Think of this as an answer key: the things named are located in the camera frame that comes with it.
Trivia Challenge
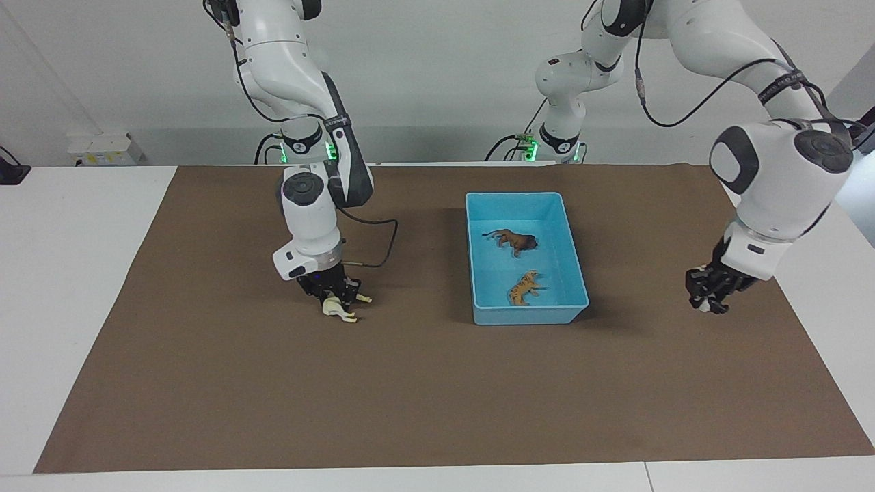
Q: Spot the brown table mat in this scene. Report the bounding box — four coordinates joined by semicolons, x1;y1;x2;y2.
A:
33;163;875;474

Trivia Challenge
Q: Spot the orange striped tiger toy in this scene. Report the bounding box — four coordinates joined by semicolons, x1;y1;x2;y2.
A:
507;269;548;307

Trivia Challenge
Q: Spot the cream llama toy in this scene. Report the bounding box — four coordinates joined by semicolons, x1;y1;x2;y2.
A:
322;290;374;324

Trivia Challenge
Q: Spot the black right arm base cable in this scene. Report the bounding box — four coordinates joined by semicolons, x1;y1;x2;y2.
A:
254;133;285;165

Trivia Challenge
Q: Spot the black arm base cable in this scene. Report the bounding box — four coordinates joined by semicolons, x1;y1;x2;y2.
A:
254;133;285;165
485;98;549;162

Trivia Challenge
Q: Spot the white wall socket box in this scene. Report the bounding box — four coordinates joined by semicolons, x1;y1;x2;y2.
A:
66;133;144;167

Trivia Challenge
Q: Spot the light blue plastic storage box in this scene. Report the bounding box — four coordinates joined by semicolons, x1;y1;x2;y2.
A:
465;191;591;326

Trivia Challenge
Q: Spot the brown lion toy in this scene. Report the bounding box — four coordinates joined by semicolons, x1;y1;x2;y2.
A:
481;228;540;259

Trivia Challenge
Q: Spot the black device on table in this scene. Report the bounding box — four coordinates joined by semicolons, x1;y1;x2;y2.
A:
0;146;32;186

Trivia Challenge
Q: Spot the black left arm base cable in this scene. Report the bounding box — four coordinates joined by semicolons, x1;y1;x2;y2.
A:
485;98;549;162

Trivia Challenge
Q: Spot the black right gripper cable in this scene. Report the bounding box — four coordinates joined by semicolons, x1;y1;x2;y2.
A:
336;205;399;269

